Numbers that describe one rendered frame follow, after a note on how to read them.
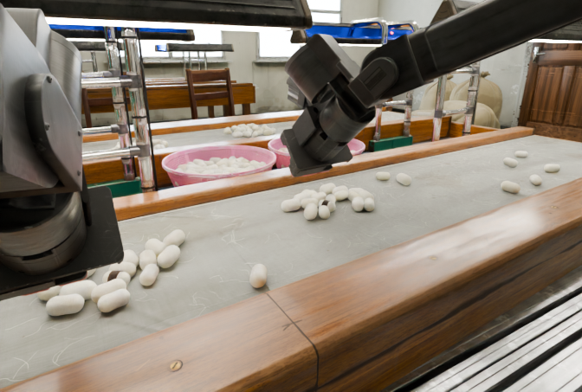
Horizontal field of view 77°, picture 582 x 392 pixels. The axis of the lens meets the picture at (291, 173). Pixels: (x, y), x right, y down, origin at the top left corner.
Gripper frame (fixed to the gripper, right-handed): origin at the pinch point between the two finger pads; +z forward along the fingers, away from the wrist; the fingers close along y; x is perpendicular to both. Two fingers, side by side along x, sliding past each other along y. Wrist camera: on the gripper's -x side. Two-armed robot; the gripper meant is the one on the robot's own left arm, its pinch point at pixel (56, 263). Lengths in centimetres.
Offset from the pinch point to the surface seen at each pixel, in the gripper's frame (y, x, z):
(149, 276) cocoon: -8.3, 2.6, 6.2
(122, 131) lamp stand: -14, -37, 40
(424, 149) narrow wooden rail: -83, -12, 22
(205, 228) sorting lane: -19.1, -3.8, 15.9
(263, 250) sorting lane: -23.7, 3.2, 7.6
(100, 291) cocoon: -3.2, 2.8, 5.5
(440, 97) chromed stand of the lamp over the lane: -95, -26, 19
